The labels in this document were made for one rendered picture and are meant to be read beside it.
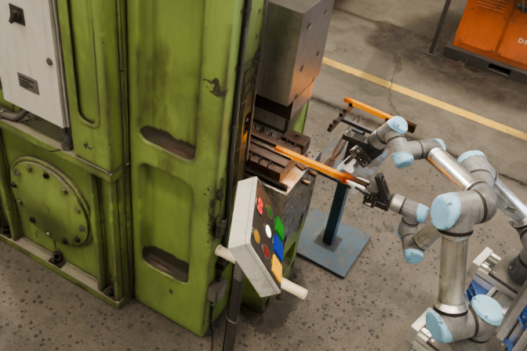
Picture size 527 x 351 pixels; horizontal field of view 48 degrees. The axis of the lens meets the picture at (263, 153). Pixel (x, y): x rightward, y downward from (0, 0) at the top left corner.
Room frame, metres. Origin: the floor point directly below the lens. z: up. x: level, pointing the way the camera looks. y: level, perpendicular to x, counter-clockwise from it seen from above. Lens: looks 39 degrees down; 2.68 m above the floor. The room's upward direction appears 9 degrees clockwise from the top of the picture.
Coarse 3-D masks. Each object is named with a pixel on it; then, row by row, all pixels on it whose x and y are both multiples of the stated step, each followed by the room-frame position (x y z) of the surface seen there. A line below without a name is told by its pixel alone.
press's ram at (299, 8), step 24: (288, 0) 2.00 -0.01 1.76; (312, 0) 2.03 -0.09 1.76; (288, 24) 1.93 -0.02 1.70; (312, 24) 2.01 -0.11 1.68; (264, 48) 1.96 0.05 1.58; (288, 48) 1.93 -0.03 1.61; (312, 48) 2.05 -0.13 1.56; (264, 72) 1.96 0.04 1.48; (288, 72) 1.92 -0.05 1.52; (312, 72) 2.10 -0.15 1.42; (264, 96) 1.95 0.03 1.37; (288, 96) 1.91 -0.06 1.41
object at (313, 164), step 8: (288, 152) 2.08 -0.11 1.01; (296, 160) 2.05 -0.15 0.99; (304, 160) 2.04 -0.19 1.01; (312, 160) 2.04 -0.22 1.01; (320, 168) 2.00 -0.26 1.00; (328, 168) 2.00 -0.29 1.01; (336, 176) 1.97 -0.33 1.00; (344, 176) 1.96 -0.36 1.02; (352, 176) 1.97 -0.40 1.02; (360, 184) 1.93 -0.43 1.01
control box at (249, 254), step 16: (256, 176) 1.67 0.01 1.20; (240, 192) 1.60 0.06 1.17; (256, 192) 1.59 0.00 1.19; (240, 208) 1.51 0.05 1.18; (256, 208) 1.52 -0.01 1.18; (272, 208) 1.64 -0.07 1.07; (240, 224) 1.43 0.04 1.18; (256, 224) 1.45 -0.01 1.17; (272, 224) 1.57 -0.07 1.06; (240, 240) 1.36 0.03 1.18; (272, 240) 1.50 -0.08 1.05; (240, 256) 1.33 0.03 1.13; (256, 256) 1.33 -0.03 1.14; (272, 256) 1.43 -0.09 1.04; (256, 272) 1.33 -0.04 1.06; (272, 272) 1.36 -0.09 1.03; (256, 288) 1.33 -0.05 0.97; (272, 288) 1.33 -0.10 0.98
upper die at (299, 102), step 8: (312, 88) 2.14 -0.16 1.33; (256, 96) 2.02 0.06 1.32; (304, 96) 2.07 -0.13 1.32; (256, 104) 2.02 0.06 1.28; (264, 104) 2.01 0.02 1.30; (272, 104) 1.99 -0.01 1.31; (280, 104) 1.98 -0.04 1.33; (296, 104) 2.00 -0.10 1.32; (304, 104) 2.08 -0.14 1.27; (272, 112) 1.99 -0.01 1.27; (280, 112) 1.98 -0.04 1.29; (288, 112) 1.96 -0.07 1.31; (296, 112) 2.01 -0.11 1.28
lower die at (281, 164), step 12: (252, 132) 2.20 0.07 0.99; (264, 132) 2.22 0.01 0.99; (252, 144) 2.12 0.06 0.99; (276, 144) 2.13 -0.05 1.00; (288, 144) 2.15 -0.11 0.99; (252, 156) 2.05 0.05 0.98; (264, 156) 2.05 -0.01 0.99; (276, 156) 2.06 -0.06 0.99; (288, 156) 2.06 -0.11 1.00; (252, 168) 2.01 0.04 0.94; (264, 168) 1.99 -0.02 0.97; (276, 168) 1.99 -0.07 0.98; (288, 168) 2.04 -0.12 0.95
